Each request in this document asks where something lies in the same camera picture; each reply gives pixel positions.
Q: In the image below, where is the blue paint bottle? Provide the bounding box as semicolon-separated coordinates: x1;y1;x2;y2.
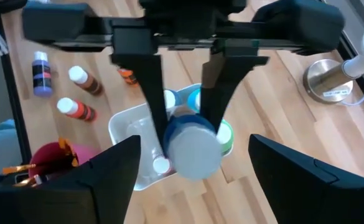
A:
162;113;223;182

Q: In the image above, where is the green paint bottle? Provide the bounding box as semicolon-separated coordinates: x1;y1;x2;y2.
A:
216;119;235;155

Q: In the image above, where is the white plastic bin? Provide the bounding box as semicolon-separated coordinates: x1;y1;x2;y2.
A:
108;83;236;192

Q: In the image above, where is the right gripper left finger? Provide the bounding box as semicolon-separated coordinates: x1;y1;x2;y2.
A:
49;135;142;224

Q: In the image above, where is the teal paint bottle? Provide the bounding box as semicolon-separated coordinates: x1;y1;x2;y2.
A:
186;88;202;113

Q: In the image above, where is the coral red paint bottle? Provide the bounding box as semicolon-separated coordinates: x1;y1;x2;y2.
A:
56;96;98;123

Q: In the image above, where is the purple paint bottle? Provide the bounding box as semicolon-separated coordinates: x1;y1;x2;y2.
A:
31;50;54;98

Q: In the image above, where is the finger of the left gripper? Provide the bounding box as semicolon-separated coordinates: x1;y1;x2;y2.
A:
199;49;270;132
110;52;170;158

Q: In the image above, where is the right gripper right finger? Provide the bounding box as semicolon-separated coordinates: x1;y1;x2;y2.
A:
249;134;364;224

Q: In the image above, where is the burnt orange paint bottle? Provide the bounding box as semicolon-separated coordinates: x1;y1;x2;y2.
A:
68;65;104;96

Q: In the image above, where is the pink plastic cup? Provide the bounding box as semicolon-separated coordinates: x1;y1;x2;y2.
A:
27;141;102;187

